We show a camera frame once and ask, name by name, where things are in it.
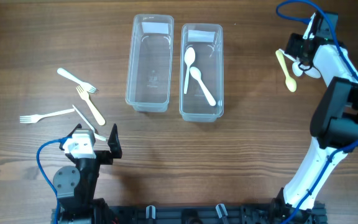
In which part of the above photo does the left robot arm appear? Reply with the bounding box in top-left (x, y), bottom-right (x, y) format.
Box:
top-left (51, 124), bottom-right (122, 223)

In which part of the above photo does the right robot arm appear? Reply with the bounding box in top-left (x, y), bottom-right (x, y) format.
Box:
top-left (282, 33), bottom-right (358, 210)

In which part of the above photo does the white spoon slender handle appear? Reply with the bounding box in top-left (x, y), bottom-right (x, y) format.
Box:
top-left (183, 47), bottom-right (195, 94)

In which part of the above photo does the white label right container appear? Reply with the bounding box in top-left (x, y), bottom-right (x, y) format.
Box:
top-left (188, 30), bottom-right (215, 43)

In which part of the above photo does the clear plastic container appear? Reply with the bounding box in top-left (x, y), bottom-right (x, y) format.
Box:
top-left (179, 23), bottom-right (224, 123)
top-left (126, 14), bottom-right (174, 113)

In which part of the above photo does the thin white fork lower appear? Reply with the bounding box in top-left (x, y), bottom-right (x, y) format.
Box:
top-left (72, 105), bottom-right (106, 141)

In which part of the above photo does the white label container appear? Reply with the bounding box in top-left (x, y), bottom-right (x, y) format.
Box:
top-left (188, 30), bottom-right (215, 43)
top-left (142, 22), bottom-right (170, 35)

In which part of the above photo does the right clear plastic container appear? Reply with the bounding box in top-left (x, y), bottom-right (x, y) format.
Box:
top-left (179, 23), bottom-right (224, 123)

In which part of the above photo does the thin white fork left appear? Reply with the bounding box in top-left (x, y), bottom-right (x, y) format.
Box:
top-left (19, 108), bottom-right (75, 124)

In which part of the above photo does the white plastic spoon thin handle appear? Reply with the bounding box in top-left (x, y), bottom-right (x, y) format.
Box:
top-left (304, 66), bottom-right (321, 78)

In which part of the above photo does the yellow plastic spoon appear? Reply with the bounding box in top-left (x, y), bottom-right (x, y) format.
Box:
top-left (275, 50), bottom-right (296, 92)

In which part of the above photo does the thin white fork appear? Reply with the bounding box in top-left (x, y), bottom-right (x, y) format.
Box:
top-left (19, 108), bottom-right (75, 124)
top-left (72, 105), bottom-right (106, 141)

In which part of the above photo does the white label left container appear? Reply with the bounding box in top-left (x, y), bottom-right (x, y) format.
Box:
top-left (142, 22), bottom-right (170, 35)

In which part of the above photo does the yellow plastic fork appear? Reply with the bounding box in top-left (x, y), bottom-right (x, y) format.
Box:
top-left (76, 86), bottom-right (106, 126)

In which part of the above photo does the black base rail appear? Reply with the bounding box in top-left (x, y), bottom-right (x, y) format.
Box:
top-left (52, 202), bottom-right (326, 224)

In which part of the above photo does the left clear plastic container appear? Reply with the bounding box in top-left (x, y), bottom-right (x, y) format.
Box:
top-left (126, 14), bottom-right (174, 113)

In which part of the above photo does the left blue cable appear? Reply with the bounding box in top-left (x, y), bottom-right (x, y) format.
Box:
top-left (35, 138), bottom-right (70, 224)

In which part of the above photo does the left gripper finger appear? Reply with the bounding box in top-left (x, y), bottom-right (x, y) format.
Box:
top-left (108, 123), bottom-right (121, 152)
top-left (67, 123), bottom-right (82, 138)

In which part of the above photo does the thick white plastic spoon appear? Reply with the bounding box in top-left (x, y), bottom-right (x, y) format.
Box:
top-left (190, 67), bottom-right (216, 106)

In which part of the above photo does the right blue cable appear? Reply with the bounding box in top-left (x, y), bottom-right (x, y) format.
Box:
top-left (275, 0), bottom-right (358, 224)

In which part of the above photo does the thick white plastic fork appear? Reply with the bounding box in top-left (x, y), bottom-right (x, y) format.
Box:
top-left (57, 68), bottom-right (98, 93)

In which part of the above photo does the blue cable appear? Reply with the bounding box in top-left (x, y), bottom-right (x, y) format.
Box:
top-left (35, 138), bottom-right (70, 224)
top-left (275, 0), bottom-right (358, 224)

